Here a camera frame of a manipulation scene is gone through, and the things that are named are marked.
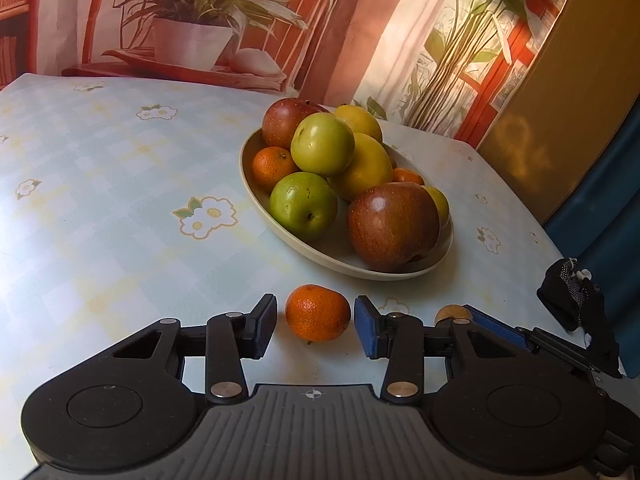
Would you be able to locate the small orange tangerine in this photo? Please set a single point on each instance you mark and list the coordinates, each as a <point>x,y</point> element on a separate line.
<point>317,312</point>
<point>407,176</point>
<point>270,167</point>

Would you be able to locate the floral checked tablecloth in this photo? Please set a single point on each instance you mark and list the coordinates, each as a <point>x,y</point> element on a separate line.
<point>100,235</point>

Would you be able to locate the cream oval plate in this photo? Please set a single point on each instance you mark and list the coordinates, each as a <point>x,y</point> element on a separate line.
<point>350,260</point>

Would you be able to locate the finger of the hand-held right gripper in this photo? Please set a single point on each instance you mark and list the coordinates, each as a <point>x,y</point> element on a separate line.
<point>492,322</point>

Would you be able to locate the yellow wooden board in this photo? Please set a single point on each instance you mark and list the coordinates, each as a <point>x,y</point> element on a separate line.
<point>550,110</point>

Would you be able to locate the large red apple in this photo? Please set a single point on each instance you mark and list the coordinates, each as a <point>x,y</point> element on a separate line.
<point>392,225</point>

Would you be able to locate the blue curtain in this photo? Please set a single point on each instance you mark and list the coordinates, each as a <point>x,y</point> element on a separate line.
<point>610,220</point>

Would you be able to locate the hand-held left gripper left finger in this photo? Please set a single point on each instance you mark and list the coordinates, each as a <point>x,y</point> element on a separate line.
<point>265,324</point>

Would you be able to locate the dark green apple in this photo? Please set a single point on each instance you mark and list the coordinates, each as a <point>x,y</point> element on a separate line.
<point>302,206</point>

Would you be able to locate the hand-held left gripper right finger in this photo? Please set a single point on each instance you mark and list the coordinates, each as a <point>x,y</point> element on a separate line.
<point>364,329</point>

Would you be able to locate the pale green apple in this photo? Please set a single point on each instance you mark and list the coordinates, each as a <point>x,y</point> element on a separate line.
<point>322,144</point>

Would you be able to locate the dark red apple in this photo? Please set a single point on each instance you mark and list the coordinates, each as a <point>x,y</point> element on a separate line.
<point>280,122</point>

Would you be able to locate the small brown longan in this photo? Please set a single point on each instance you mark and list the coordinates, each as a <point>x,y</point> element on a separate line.
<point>450,314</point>

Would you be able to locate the yellow lemon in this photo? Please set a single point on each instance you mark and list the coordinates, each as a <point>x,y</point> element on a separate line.
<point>370,167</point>
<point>362,122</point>
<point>442,205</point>

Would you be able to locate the printed room scene backdrop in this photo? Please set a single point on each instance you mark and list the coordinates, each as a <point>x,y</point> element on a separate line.
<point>375,35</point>

